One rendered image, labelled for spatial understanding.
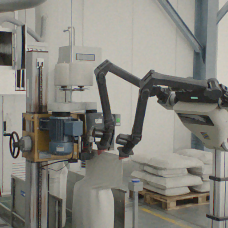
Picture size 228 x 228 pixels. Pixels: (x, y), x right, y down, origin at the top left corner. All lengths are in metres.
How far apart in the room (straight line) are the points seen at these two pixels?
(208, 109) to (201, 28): 6.43
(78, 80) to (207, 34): 6.12
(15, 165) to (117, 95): 2.80
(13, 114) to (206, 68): 4.25
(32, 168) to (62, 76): 0.66
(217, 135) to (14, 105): 3.47
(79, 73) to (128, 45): 5.30
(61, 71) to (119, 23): 5.01
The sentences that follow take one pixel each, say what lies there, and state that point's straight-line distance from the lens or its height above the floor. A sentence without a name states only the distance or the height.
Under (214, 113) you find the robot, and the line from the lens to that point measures 2.78.
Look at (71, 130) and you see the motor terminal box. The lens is 2.85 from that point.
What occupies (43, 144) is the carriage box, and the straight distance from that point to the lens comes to 3.07.
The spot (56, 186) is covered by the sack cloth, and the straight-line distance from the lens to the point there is 3.81.
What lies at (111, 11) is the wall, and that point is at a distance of 8.08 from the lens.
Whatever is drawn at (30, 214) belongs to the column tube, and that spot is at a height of 0.66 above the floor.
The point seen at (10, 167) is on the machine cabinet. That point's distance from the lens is 5.93.
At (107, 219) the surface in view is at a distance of 3.22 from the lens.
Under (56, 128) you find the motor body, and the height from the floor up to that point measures 1.26.
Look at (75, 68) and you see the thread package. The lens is 2.96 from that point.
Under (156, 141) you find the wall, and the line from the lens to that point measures 8.62.
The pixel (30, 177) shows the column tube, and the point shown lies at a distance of 3.14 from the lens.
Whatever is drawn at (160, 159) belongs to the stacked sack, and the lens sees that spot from 5.92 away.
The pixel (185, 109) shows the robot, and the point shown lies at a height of 1.39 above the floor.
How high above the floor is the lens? 1.51
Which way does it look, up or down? 3 degrees down
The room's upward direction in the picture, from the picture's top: 1 degrees clockwise
